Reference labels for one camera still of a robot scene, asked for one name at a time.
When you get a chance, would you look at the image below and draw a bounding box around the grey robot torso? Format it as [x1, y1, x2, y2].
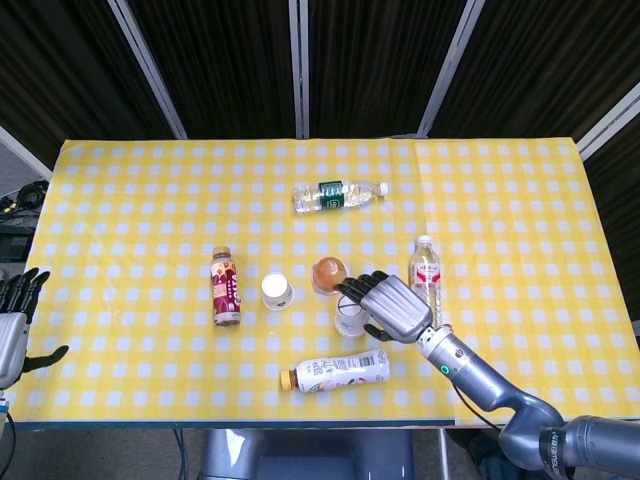
[199, 428, 416, 480]

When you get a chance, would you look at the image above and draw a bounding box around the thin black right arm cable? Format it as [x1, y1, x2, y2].
[451, 383, 502, 432]

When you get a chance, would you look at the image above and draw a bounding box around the white table leg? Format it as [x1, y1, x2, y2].
[438, 427, 450, 480]

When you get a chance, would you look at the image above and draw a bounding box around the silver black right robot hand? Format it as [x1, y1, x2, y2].
[332, 270, 435, 345]

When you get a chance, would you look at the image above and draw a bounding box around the white peach drink bottle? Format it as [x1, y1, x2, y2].
[279, 349, 391, 394]

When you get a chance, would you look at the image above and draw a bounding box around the red Costa coffee bottle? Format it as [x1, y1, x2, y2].
[209, 244, 242, 328]

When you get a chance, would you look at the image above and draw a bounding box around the orange jelly cup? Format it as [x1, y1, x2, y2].
[310, 255, 351, 296]

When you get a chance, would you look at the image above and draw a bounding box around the dark bag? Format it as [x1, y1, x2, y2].
[447, 428, 506, 480]

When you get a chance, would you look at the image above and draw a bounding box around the black equipment box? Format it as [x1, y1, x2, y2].
[0, 224, 34, 261]

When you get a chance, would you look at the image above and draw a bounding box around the black cable bundle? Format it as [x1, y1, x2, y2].
[0, 179, 51, 216]

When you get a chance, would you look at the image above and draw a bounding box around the dark corrugated partition panel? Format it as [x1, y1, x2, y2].
[427, 0, 640, 146]
[582, 109, 640, 321]
[124, 0, 299, 141]
[0, 0, 176, 169]
[307, 0, 474, 139]

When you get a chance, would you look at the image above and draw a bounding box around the green label water bottle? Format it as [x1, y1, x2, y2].
[292, 180, 391, 215]

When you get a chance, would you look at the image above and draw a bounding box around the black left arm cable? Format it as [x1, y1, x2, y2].
[0, 409, 17, 480]

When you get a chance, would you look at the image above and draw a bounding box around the white partition frame post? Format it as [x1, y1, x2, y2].
[577, 82, 640, 161]
[107, 0, 189, 140]
[0, 124, 54, 181]
[288, 0, 311, 140]
[416, 0, 489, 139]

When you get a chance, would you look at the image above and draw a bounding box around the floral white paper cup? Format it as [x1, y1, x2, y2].
[333, 293, 372, 340]
[260, 272, 295, 312]

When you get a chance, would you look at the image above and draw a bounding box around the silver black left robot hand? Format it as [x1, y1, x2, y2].
[0, 267, 70, 391]

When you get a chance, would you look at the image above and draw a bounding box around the yellow white checkered tablecloth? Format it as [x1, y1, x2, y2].
[0, 137, 640, 429]

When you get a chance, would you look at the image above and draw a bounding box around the red label water bottle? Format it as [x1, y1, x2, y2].
[408, 235, 445, 331]

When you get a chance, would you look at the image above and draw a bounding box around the black hanging cable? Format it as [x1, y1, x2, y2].
[172, 427, 189, 480]

